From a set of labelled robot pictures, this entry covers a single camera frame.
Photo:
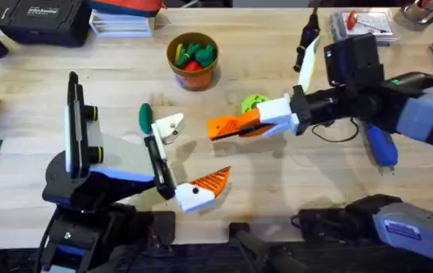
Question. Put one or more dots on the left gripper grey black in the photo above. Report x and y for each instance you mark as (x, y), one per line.
(125, 159)

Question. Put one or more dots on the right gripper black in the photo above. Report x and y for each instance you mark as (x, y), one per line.
(333, 106)

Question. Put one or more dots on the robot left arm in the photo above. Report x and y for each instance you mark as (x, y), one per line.
(87, 235)

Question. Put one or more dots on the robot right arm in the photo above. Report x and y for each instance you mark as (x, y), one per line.
(409, 227)

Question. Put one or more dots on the dark green toy vegetable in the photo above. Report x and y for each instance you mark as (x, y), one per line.
(146, 118)

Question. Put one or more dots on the blue electric screwdriver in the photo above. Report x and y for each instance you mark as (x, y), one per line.
(383, 146)

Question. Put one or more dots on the green disc with holes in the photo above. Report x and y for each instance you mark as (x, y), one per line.
(249, 103)

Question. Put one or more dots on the right wrist upright plate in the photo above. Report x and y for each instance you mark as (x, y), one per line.
(309, 68)

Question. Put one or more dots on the orange tub with toys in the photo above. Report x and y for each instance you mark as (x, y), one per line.
(193, 77)

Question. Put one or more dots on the black hand tool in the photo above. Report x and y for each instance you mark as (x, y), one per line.
(309, 28)

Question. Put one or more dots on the left wrist upright black plate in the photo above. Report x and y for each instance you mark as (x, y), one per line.
(75, 125)

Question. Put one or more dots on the clear compartment box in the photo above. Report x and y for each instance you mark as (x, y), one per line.
(383, 32)

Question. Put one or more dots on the red and blue bag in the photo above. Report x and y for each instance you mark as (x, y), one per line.
(125, 7)

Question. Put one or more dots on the black tool case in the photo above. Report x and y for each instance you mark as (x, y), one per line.
(45, 21)

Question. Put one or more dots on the grey tape roll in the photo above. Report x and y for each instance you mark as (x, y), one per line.
(421, 11)

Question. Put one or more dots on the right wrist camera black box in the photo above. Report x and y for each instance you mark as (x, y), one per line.
(352, 60)

